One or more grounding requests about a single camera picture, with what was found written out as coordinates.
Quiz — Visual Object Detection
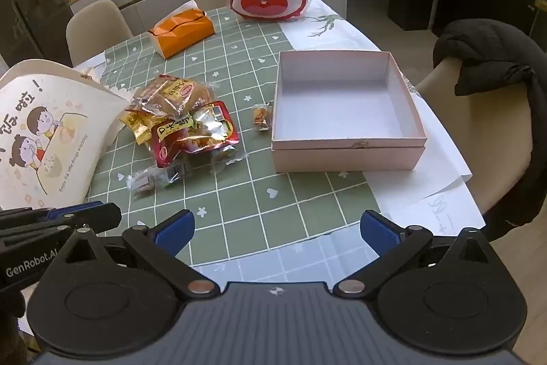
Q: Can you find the pink cardboard box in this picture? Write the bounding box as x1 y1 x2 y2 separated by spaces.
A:
271 51 428 174

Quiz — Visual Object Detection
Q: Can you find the orange tissue box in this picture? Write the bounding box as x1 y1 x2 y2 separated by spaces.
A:
147 9 214 59

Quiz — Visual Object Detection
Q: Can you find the small wrapped candy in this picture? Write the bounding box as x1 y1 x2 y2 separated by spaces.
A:
251 103 274 133

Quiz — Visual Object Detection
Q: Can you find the black jacket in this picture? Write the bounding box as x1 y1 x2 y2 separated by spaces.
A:
432 18 547 242

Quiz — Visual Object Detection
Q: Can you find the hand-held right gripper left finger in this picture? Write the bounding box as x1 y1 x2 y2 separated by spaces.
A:
55 209 218 300

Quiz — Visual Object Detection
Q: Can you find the white leaf print tablecloth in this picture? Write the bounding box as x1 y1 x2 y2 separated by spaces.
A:
280 0 488 239

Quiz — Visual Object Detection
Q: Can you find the small bread packet yellow label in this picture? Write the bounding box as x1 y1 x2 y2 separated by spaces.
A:
188 82 216 111
143 75 199 111

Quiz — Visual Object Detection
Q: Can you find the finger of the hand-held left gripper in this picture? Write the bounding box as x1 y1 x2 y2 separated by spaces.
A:
0 203 123 248
0 201 105 221

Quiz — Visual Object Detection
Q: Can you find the red snack packet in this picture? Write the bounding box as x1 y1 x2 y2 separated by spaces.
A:
151 101 241 169

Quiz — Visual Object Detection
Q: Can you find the green checked tablecloth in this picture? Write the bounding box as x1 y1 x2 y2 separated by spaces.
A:
72 8 381 267

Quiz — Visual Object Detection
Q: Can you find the clear candy packet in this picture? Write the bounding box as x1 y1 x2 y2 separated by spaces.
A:
127 162 191 200
207 146 248 174

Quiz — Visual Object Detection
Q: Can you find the white cartoon print paper bag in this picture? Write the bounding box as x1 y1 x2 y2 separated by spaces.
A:
0 58 129 209

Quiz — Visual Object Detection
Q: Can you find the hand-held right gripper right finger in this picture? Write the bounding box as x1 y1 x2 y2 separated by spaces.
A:
333 209 499 299

